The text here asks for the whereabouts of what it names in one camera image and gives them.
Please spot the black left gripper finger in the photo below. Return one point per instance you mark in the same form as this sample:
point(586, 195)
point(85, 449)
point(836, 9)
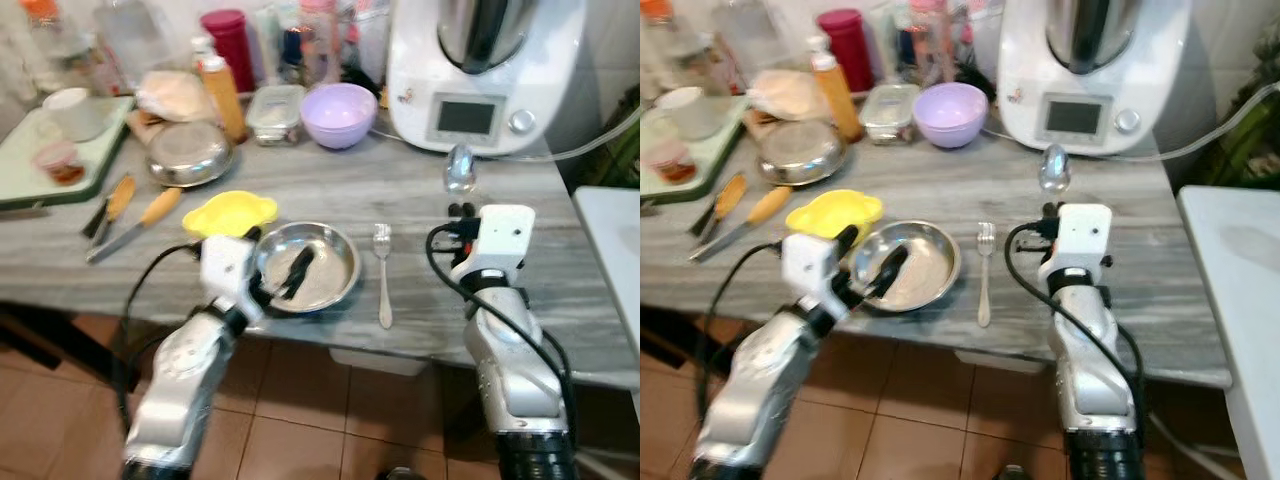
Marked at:
point(252, 234)
point(847, 237)
point(893, 265)
point(300, 268)

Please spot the wide shallow steel bowl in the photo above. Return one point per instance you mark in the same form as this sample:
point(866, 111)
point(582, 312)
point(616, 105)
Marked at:
point(335, 270)
point(930, 270)

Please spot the steel spoon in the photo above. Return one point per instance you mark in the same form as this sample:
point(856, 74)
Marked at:
point(1055, 168)
point(460, 168)

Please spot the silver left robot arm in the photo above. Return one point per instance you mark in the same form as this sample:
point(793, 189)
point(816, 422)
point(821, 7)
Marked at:
point(180, 390)
point(760, 390)

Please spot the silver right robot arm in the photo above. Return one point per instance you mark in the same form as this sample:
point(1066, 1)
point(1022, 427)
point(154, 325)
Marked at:
point(1090, 375)
point(515, 370)

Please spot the steel fork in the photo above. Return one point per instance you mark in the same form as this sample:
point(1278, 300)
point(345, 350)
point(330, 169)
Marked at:
point(985, 240)
point(381, 240)

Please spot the small steel bowl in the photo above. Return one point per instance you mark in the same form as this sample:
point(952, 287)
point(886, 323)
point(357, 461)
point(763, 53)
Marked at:
point(190, 155)
point(800, 152)

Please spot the glass container with lid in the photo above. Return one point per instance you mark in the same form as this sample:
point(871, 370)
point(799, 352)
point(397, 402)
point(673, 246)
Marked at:
point(888, 112)
point(275, 112)

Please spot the orange sauce squeeze bottle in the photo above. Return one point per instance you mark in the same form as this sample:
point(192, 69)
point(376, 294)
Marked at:
point(225, 105)
point(840, 100)

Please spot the purple plastic bowl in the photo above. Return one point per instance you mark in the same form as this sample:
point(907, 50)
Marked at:
point(950, 115)
point(338, 115)

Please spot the white kitchen food processor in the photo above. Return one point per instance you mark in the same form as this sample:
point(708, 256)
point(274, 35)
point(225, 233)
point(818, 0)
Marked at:
point(420, 70)
point(1030, 70)

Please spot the white side table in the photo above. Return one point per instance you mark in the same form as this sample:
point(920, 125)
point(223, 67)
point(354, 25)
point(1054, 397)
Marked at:
point(610, 240)
point(1230, 280)

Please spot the green tray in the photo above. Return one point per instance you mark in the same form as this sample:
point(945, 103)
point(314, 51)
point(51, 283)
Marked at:
point(718, 152)
point(25, 165)

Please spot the green bag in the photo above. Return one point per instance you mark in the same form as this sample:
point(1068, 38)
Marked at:
point(1250, 150)
point(625, 150)

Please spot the white tube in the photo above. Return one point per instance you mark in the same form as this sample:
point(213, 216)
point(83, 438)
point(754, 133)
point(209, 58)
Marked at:
point(268, 45)
point(882, 45)

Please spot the dark red canister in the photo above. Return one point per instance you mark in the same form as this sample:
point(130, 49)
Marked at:
point(230, 45)
point(845, 45)

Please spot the small jar with red contents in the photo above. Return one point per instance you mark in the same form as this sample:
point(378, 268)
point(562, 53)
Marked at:
point(60, 165)
point(670, 165)

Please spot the small white capped bottle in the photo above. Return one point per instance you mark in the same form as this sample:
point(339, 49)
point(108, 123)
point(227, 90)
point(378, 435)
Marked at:
point(201, 46)
point(818, 44)

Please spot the pink drinking bottle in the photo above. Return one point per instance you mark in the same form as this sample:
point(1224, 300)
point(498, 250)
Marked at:
point(928, 45)
point(318, 45)

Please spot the large clear plastic bottle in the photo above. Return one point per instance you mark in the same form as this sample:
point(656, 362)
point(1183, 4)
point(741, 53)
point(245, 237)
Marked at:
point(130, 35)
point(750, 35)

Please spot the clear bottle orange cap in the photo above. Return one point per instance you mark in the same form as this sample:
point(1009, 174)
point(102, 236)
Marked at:
point(660, 40)
point(45, 50)

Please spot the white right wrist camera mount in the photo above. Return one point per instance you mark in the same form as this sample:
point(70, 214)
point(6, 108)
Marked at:
point(1085, 235)
point(505, 235)

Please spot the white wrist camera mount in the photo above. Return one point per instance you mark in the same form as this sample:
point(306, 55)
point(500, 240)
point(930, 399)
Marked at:
point(225, 265)
point(1085, 235)
point(505, 235)
point(808, 262)

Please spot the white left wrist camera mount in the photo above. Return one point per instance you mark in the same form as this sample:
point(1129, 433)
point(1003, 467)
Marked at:
point(225, 265)
point(808, 262)

